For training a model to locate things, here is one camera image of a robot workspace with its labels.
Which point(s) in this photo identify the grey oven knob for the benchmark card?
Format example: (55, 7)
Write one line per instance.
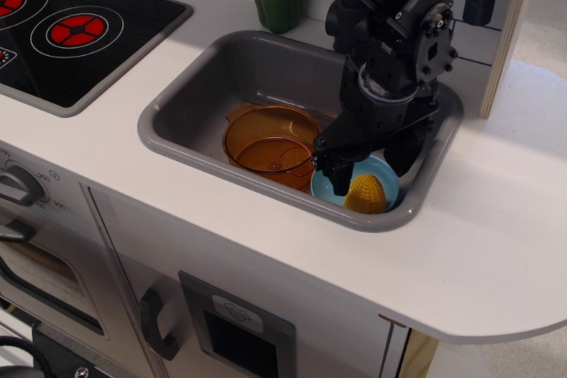
(20, 187)

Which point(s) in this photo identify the grey dispenser panel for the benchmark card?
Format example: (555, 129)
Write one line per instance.
(239, 334)

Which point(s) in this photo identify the yellow toy corn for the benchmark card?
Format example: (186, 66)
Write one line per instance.
(366, 195)

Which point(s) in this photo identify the grey oven door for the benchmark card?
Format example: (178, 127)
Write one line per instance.
(64, 280)

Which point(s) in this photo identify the black toy stove top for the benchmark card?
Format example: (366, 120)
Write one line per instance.
(59, 56)

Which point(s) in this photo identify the black cabinet door handle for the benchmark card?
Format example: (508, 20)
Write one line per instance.
(151, 306)

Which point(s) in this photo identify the wooden side post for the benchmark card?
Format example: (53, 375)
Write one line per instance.
(513, 18)

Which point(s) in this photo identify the grey sink basin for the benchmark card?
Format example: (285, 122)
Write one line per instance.
(186, 121)

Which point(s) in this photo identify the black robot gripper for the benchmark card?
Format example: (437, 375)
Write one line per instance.
(371, 119)

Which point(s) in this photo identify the light blue bowl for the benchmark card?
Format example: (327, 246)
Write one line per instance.
(321, 187)

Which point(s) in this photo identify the grey oven door handle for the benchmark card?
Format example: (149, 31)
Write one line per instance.
(16, 232)

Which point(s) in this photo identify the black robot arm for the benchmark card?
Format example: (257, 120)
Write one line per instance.
(394, 50)

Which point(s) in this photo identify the orange transparent pot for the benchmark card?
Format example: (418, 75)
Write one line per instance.
(272, 141)

